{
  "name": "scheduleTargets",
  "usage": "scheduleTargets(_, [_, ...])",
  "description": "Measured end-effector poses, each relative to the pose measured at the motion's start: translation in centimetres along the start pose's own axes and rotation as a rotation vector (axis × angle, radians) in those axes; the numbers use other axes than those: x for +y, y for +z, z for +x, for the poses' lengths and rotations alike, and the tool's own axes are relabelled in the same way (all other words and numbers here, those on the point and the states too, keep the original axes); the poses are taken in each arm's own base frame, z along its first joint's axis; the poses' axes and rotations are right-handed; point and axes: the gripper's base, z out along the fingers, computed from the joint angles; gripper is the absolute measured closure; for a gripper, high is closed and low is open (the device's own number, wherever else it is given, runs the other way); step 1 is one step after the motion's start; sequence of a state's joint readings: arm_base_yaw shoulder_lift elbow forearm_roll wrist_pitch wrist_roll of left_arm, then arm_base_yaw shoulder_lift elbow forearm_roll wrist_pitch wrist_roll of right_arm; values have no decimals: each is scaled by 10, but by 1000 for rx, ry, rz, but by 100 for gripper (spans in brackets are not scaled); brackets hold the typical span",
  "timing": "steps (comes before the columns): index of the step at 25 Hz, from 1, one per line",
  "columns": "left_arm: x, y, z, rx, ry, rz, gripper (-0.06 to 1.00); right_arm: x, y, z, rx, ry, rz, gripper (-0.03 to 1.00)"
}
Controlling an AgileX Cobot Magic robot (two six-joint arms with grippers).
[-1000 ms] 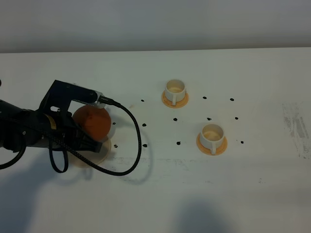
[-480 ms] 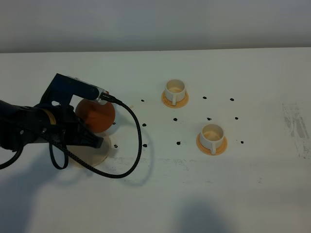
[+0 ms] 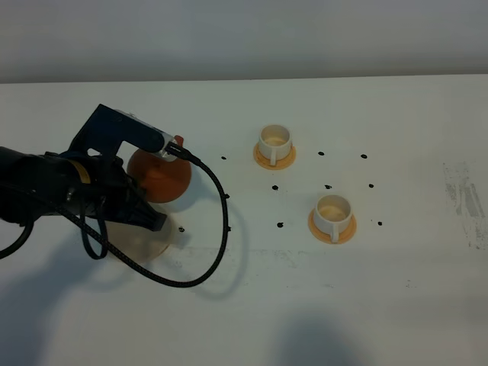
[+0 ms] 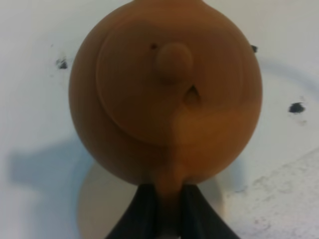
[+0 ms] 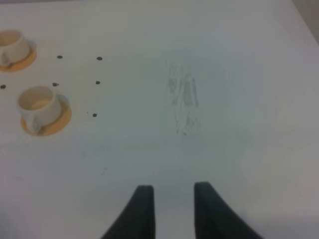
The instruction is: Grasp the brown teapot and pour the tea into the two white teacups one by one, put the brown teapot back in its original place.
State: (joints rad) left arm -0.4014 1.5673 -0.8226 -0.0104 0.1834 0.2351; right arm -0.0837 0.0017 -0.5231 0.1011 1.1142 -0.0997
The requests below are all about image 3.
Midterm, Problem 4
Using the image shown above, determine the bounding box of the orange cup coaster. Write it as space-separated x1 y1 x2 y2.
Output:
253 144 297 170
308 210 357 245

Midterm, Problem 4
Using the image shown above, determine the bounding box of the brown clay teapot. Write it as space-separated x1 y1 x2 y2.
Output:
127 149 191 204

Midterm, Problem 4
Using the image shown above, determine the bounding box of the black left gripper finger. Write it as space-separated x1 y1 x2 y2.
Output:
125 191 167 232

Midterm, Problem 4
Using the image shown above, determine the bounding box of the near white teacup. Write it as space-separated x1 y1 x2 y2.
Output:
313 194 352 244

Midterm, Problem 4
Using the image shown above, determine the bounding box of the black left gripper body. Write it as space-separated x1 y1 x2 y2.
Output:
34 154 141 225

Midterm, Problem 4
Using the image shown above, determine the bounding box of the far white teacup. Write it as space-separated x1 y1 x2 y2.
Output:
258 124 292 166

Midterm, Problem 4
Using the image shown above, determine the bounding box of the near orange cup coaster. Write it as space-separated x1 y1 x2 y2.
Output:
308 210 357 245

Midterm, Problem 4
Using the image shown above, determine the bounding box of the white teacup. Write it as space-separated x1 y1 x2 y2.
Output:
258 124 292 166
313 194 352 244

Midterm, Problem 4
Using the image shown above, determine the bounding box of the far orange cup coaster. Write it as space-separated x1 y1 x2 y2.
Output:
253 144 297 170

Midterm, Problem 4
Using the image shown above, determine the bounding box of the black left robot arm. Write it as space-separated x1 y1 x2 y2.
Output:
1 147 167 232

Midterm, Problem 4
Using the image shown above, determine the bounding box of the black braided left camera cable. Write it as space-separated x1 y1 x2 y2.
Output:
0 143 230 289

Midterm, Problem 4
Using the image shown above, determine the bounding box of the beige round teapot coaster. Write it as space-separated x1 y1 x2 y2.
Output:
106 217 175 264

